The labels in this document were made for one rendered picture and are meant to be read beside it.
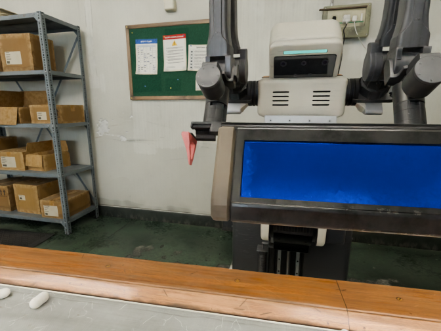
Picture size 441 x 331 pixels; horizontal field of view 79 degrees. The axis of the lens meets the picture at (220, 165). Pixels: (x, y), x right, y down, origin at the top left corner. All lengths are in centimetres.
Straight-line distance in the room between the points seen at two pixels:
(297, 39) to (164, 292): 75
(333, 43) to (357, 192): 70
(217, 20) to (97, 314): 69
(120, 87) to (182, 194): 117
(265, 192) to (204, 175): 232
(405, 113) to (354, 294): 38
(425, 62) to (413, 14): 14
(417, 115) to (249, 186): 53
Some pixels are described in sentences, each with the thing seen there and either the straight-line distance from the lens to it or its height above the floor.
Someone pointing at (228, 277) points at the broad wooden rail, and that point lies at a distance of 63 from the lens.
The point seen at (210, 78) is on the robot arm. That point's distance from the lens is 62.
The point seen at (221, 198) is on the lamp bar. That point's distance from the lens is 20.
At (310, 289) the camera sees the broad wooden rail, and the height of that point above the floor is 76.
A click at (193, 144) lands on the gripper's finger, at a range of 69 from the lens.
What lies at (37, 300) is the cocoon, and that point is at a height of 76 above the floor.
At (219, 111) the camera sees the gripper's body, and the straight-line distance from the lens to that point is 66.
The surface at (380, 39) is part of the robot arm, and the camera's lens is 86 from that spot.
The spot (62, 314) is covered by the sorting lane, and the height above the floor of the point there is 74.
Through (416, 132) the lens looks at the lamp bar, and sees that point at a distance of 24.
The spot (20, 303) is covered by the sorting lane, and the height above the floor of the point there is 74.
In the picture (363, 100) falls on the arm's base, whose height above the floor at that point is 115.
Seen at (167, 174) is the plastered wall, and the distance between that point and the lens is 264.
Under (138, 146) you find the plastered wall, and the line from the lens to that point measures 273.
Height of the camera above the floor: 112
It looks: 12 degrees down
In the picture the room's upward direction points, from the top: straight up
